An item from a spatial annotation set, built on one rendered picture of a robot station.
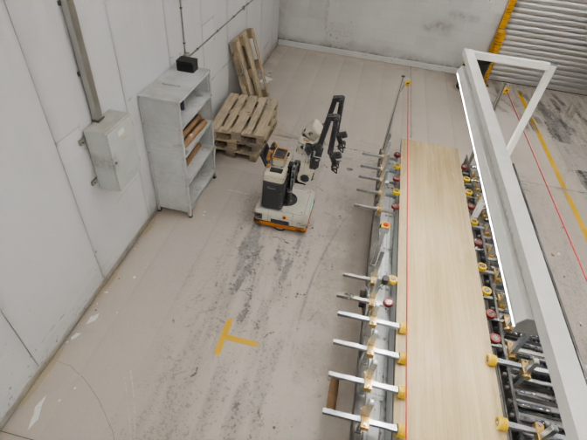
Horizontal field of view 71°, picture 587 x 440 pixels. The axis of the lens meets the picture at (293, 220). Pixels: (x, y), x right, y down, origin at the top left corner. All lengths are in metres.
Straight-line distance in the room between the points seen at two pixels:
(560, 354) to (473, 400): 1.74
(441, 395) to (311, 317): 1.66
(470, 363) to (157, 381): 2.56
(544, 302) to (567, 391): 0.32
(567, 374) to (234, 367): 2.98
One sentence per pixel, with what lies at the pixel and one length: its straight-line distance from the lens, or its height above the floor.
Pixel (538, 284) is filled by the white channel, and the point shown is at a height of 2.46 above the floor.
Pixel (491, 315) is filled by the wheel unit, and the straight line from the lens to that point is 3.70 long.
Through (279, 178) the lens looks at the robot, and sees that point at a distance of 4.60.
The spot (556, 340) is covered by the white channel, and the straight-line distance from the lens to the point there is 1.56.
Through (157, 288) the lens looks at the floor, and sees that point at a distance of 4.56.
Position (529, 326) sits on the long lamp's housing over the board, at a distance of 1.71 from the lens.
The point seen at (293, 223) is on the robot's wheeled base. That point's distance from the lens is 4.91.
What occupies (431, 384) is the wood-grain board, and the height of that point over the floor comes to 0.90.
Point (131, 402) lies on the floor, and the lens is 3.97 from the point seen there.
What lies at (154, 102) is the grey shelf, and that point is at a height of 1.51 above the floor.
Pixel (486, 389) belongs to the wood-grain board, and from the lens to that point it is 3.30.
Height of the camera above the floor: 3.52
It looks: 42 degrees down
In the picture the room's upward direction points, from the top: 7 degrees clockwise
